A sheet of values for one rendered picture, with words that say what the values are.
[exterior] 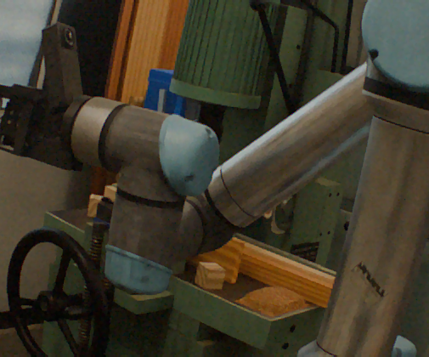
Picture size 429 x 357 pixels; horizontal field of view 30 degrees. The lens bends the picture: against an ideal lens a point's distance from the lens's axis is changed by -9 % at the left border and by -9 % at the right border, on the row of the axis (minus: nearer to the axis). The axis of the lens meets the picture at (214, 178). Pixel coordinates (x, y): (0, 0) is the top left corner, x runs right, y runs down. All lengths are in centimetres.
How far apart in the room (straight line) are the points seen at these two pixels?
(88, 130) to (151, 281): 17
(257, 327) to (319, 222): 37
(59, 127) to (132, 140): 12
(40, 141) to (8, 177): 208
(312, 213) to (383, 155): 95
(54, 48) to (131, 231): 24
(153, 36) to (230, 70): 164
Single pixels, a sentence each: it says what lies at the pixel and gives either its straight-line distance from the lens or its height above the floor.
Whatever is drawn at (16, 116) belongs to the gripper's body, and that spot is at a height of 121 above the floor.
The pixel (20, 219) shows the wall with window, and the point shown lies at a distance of 315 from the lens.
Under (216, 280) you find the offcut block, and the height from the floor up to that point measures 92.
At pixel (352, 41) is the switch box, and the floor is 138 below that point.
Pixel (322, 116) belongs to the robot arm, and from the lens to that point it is 93.
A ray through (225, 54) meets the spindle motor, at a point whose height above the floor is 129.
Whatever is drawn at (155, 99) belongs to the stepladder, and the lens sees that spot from 254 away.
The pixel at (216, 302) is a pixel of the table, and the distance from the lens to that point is 147.
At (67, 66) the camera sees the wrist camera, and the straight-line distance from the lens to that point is 98.
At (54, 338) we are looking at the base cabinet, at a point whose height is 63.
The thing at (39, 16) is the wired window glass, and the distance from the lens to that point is 306.
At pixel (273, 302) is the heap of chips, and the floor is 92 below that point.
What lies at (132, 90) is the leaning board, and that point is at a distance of 316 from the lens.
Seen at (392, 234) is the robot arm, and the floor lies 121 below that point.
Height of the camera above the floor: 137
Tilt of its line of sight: 11 degrees down
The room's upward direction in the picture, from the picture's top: 12 degrees clockwise
